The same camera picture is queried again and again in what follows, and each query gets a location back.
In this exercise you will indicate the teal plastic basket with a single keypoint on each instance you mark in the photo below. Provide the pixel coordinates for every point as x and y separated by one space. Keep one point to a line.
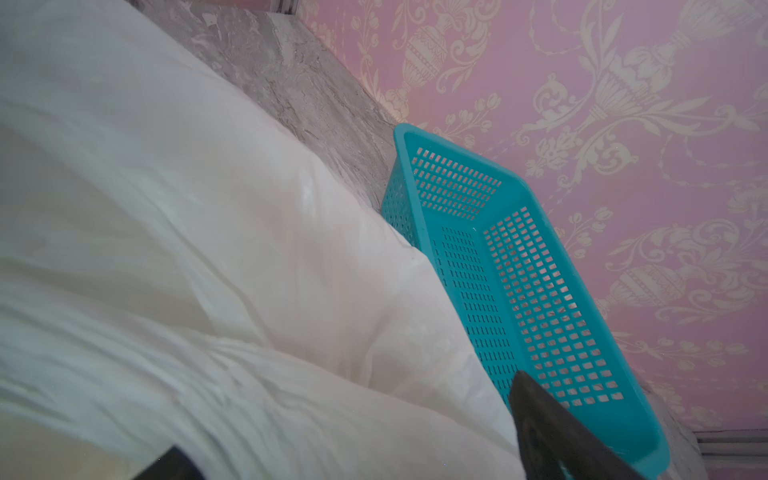
519 297

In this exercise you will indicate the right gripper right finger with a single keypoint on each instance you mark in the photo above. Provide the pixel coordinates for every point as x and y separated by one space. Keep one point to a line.
553 443

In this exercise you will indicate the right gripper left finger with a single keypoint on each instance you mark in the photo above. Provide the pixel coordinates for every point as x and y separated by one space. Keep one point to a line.
174 464

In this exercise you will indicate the white plastic bag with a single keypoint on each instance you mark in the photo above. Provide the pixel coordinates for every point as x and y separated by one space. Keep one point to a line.
191 257

